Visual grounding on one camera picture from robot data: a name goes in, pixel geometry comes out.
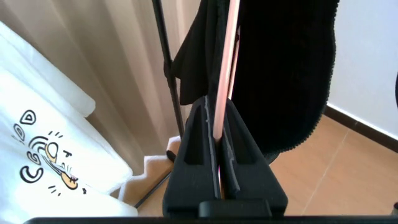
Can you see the beige curtain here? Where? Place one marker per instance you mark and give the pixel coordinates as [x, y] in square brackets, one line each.
[109, 62]

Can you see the white printed t-shirt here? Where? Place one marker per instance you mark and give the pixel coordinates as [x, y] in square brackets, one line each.
[46, 155]

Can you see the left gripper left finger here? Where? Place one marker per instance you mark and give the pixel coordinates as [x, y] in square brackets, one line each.
[189, 186]

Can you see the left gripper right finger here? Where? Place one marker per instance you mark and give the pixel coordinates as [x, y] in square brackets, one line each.
[258, 186]

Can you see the pink clothes hanger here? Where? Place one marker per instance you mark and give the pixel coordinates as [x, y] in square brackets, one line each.
[225, 62]

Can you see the black clothes rack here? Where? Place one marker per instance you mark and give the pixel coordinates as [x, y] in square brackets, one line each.
[168, 62]

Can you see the black garment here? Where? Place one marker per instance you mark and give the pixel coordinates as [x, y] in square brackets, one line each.
[280, 77]

